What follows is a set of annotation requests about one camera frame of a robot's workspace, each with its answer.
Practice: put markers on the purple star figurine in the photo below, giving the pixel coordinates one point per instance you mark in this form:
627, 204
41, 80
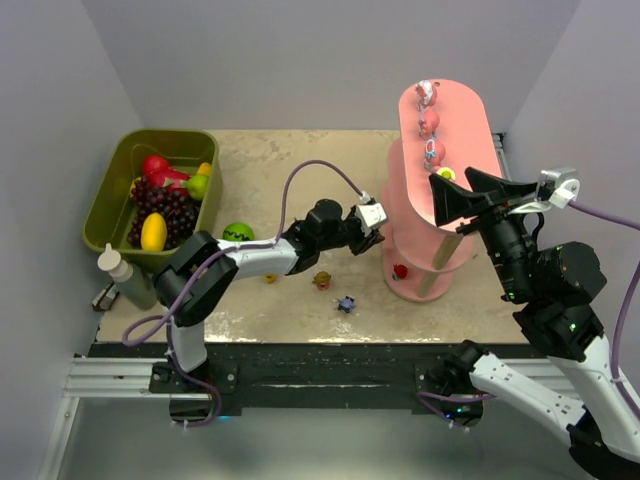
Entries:
346, 304

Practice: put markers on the pink tiered shelf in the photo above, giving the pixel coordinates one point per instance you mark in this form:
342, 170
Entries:
412, 238

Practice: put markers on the yellow pepper toy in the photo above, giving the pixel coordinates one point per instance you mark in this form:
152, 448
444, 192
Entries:
204, 169

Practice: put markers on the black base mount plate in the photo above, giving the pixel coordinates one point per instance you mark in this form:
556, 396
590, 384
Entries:
239, 376

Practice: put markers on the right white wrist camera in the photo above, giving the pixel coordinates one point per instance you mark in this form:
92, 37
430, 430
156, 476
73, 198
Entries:
556, 188

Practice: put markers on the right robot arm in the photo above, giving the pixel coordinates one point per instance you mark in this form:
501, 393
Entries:
553, 290

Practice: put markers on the pink figurine with yellow hat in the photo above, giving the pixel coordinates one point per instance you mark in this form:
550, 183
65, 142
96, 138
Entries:
447, 173

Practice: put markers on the green watermelon ball toy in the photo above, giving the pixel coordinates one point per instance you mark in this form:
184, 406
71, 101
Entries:
238, 232

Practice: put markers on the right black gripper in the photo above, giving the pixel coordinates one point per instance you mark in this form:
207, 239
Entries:
482, 214

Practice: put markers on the pink figurine with blue glasses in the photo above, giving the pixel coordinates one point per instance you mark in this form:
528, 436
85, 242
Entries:
434, 154

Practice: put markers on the red dragon fruit toy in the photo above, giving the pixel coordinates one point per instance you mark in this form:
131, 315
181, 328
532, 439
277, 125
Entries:
160, 173

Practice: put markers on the grey green bottle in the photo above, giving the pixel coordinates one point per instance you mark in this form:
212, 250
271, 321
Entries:
135, 286

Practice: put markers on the brown figurine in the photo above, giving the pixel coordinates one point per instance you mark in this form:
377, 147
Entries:
322, 280

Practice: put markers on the dark grape bunch toy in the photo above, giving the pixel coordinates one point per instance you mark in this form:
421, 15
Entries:
178, 209

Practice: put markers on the green plastic bin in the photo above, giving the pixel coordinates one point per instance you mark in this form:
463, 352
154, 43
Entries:
112, 211

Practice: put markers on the pink pig figurine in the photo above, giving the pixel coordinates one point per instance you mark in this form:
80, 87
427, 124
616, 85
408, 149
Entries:
428, 123

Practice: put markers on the beige suction hook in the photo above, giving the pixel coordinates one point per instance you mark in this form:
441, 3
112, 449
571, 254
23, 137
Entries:
112, 262

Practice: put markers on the green apple toy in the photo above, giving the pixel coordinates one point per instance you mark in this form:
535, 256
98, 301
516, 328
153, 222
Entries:
197, 186

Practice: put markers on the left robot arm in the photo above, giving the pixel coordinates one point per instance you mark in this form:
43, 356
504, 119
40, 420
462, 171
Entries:
199, 273

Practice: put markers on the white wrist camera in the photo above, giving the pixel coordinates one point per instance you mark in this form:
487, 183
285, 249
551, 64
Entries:
556, 188
371, 216

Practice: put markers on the aluminium frame rail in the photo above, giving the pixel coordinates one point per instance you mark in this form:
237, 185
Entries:
131, 378

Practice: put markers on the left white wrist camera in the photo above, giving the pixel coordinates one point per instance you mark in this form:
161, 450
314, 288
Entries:
371, 216

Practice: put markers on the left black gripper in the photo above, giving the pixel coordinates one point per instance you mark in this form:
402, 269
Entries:
368, 240

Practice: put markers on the red white figurine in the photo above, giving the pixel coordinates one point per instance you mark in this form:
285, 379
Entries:
426, 94

